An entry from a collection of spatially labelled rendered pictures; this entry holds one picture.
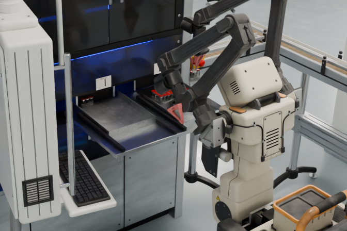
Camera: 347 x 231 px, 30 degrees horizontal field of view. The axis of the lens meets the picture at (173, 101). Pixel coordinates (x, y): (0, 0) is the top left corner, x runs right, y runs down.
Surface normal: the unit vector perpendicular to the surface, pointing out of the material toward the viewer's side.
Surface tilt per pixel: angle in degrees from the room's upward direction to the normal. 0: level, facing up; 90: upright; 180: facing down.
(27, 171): 90
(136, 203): 90
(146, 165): 90
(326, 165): 0
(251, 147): 90
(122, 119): 0
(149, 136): 0
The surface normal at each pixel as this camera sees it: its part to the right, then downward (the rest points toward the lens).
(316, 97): 0.04, -0.89
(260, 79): 0.48, -0.32
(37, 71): 0.43, 0.43
